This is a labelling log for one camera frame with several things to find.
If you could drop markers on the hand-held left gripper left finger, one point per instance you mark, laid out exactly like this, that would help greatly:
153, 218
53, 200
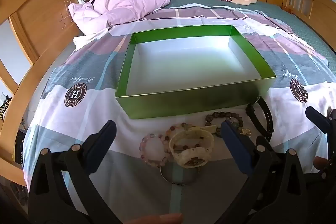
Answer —
101, 146

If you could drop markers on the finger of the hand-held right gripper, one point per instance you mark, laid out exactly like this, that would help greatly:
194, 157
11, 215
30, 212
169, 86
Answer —
332, 114
316, 115

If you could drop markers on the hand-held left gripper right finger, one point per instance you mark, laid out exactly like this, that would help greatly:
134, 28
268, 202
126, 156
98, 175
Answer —
235, 145

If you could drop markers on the cream white wristwatch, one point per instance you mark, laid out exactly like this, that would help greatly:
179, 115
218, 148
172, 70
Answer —
181, 154

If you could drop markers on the green cardboard box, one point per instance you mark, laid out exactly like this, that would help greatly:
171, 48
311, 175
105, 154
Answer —
189, 106

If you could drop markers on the thin metal bangle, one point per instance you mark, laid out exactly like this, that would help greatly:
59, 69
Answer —
168, 178

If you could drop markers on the person's right hand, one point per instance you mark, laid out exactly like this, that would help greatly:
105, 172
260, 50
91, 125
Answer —
320, 162

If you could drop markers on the person's left hand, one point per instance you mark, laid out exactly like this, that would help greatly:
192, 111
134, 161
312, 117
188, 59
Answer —
160, 219

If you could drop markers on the printed bed sheet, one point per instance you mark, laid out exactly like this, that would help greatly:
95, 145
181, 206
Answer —
86, 113

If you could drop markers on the black yellow bag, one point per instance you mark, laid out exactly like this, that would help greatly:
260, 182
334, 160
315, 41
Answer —
5, 107

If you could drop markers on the wooden footboard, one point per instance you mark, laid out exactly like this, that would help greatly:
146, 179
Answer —
302, 1

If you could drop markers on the pink quilt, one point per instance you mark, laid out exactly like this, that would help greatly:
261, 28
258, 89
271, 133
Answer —
131, 1

